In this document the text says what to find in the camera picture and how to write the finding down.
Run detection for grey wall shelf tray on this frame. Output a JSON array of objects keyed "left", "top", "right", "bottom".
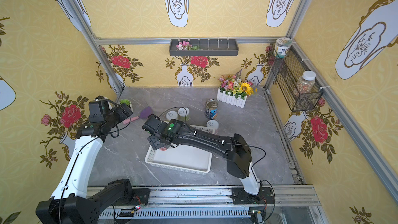
[{"left": 169, "top": 38, "right": 239, "bottom": 57}]

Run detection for jar with green label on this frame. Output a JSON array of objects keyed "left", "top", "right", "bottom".
[{"left": 274, "top": 37, "right": 292, "bottom": 59}]

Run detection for black wire wall basket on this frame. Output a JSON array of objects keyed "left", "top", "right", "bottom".
[{"left": 264, "top": 43, "right": 323, "bottom": 112}]

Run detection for small pink flowers on shelf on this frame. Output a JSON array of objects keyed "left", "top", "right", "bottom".
[{"left": 176, "top": 40, "right": 199, "bottom": 51}]

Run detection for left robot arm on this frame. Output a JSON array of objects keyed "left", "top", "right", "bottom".
[{"left": 36, "top": 96, "right": 135, "bottom": 224}]

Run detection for flower box white fence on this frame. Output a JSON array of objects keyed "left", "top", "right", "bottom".
[{"left": 217, "top": 75, "right": 254, "bottom": 108}]

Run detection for small green can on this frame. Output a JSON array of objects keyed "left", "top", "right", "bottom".
[{"left": 177, "top": 107, "right": 190, "bottom": 122}]

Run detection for pink purple toy shovel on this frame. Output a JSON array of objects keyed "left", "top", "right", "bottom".
[{"left": 123, "top": 107, "right": 153, "bottom": 125}]

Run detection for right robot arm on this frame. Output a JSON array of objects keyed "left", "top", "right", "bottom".
[{"left": 142, "top": 114, "right": 261, "bottom": 196}]

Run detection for large blue can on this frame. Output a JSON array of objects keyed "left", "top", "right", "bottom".
[{"left": 205, "top": 100, "right": 218, "bottom": 119}]

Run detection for white potted succulent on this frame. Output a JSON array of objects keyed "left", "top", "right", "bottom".
[{"left": 119, "top": 99, "right": 133, "bottom": 111}]

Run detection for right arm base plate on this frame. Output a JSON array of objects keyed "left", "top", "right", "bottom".
[{"left": 231, "top": 187, "right": 275, "bottom": 204}]

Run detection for clear jar white lid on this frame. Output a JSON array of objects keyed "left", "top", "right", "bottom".
[{"left": 294, "top": 71, "right": 316, "bottom": 96}]

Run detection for small yellow can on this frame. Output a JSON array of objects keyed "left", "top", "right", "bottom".
[{"left": 165, "top": 111, "right": 179, "bottom": 121}]

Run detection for small white lid can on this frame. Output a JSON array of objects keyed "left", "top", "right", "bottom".
[{"left": 206, "top": 119, "right": 219, "bottom": 134}]

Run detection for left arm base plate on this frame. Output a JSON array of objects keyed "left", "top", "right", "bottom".
[{"left": 130, "top": 188, "right": 150, "bottom": 205}]

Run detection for white plastic basket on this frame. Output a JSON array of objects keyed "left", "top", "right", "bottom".
[{"left": 144, "top": 124, "right": 216, "bottom": 175}]

